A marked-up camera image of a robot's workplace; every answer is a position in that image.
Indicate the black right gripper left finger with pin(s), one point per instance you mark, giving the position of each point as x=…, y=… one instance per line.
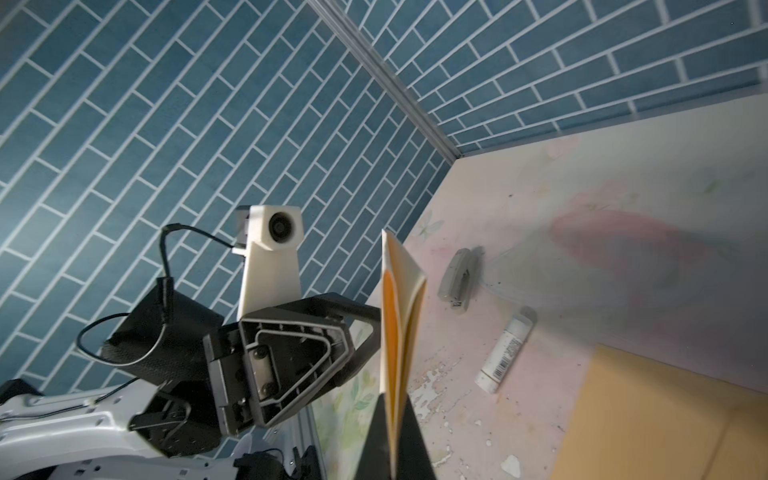
x=374, y=462

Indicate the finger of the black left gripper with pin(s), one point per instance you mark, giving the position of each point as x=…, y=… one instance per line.
x=296, y=352

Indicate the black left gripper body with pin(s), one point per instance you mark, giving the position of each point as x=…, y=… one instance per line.
x=194, y=362

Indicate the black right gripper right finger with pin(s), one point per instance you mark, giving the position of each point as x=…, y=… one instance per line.
x=413, y=459

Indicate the brown kraft envelope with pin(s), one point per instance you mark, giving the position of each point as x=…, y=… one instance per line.
x=637, y=418

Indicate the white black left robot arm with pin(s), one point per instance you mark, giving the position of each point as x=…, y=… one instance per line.
x=87, y=436

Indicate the white glue stick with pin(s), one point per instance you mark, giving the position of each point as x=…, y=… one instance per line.
x=504, y=352

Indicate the grey stapler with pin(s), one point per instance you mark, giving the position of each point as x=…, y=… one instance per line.
x=458, y=281

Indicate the metal corner post left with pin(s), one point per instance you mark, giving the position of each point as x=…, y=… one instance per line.
x=348, y=33

